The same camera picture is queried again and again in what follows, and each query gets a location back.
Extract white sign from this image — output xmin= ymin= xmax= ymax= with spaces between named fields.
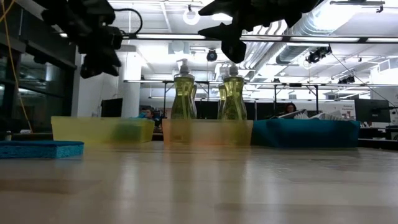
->
xmin=340 ymin=102 xmax=356 ymax=121

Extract black computer monitor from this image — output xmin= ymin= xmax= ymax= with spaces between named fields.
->
xmin=101 ymin=98 xmax=124 ymax=118
xmin=354 ymin=98 xmax=392 ymax=123

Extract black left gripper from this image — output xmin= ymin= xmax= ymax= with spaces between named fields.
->
xmin=77 ymin=26 xmax=124 ymax=79

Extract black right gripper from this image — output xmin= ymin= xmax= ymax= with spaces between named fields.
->
xmin=197 ymin=0 xmax=321 ymax=65

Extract black ceiling spotlight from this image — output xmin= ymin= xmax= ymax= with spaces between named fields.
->
xmin=338 ymin=75 xmax=356 ymax=85
xmin=305 ymin=45 xmax=333 ymax=65

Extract black frame stand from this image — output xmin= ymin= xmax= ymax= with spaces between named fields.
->
xmin=273 ymin=82 xmax=320 ymax=121

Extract white ring light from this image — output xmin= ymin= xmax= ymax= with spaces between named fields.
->
xmin=182 ymin=7 xmax=201 ymax=26

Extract yellow hanging cable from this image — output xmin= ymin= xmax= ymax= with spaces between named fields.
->
xmin=0 ymin=0 xmax=34 ymax=133

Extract silver ceiling duct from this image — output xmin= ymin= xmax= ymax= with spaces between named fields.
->
xmin=242 ymin=0 xmax=355 ymax=69

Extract orange translucent plastic bin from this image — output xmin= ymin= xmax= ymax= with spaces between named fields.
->
xmin=161 ymin=118 xmax=254 ymax=146

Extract teal plastic bin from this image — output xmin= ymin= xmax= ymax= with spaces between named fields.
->
xmin=251 ymin=119 xmax=361 ymax=149

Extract dark blue wavy sponge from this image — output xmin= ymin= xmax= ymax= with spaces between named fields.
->
xmin=0 ymin=140 xmax=85 ymax=159

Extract person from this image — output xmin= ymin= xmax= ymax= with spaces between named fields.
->
xmin=282 ymin=102 xmax=298 ymax=115
xmin=138 ymin=107 xmax=156 ymax=121

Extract overhead LED light bar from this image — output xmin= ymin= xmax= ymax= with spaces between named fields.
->
xmin=58 ymin=32 xmax=398 ymax=44

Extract yellow translucent plastic bin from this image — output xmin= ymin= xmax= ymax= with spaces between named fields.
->
xmin=51 ymin=116 xmax=155 ymax=144

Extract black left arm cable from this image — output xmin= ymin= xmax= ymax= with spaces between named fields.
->
xmin=114 ymin=8 xmax=144 ymax=35

